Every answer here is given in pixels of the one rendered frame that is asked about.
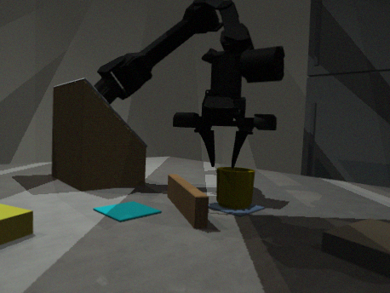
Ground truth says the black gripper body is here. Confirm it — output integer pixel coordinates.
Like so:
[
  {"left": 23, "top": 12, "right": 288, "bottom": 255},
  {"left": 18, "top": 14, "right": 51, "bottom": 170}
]
[{"left": 173, "top": 82, "right": 277, "bottom": 131}]

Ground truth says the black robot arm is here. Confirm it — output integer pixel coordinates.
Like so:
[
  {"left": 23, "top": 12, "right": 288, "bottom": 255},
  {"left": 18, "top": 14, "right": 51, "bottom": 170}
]
[{"left": 94, "top": 0, "right": 285, "bottom": 126}]

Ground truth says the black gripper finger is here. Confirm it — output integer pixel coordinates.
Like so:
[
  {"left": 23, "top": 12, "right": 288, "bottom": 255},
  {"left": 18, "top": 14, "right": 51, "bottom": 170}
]
[
  {"left": 232, "top": 131, "right": 253, "bottom": 168},
  {"left": 194, "top": 129, "right": 215, "bottom": 167}
]

